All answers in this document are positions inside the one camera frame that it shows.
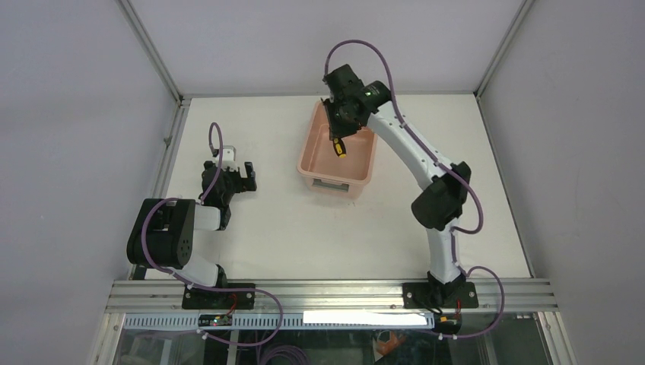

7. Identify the yellow black screwdriver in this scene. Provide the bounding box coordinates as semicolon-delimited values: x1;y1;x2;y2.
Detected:
332;138;347;158

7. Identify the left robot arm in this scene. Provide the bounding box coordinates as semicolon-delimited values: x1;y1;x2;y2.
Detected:
126;160;257;309

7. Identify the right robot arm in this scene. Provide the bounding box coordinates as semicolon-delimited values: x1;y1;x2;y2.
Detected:
322;65;471;308

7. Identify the pink plastic bin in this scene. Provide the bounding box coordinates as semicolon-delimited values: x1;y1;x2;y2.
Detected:
297;101;378;199

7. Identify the orange object under table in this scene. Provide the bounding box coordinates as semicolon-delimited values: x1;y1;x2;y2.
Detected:
373;330;406;357

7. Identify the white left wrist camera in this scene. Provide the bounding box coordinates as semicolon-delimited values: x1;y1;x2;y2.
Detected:
213;145;240;171

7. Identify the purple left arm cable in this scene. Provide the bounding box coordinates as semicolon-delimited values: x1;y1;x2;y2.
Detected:
140;122;284;348

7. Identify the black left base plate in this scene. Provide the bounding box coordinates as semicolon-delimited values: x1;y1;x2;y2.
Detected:
181;282;256;310

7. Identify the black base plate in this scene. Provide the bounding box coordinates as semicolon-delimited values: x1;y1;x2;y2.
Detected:
402;281;479;310
181;282;256;310

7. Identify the white slotted cable duct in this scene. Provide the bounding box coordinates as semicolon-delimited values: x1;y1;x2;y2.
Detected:
123;310;434;332

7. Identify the aluminium front rail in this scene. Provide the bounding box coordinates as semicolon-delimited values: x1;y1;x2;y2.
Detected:
105;278;559;313

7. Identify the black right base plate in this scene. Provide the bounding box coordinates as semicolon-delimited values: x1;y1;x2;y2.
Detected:
402;281;479;310

